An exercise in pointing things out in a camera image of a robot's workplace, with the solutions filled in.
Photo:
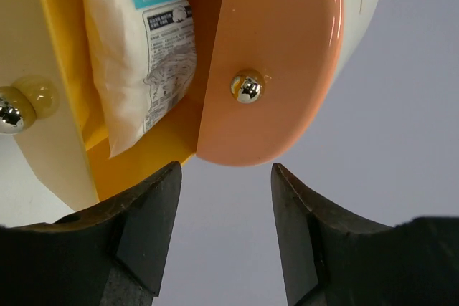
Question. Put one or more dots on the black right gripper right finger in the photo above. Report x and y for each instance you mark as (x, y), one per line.
(332, 256)

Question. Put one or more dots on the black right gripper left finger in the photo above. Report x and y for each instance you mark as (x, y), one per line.
(113, 253)

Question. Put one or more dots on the cotton pad pack teal label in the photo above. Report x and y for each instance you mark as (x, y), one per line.
(143, 57)

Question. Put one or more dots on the cream round drawer organizer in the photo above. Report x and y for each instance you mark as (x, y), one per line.
(264, 68)

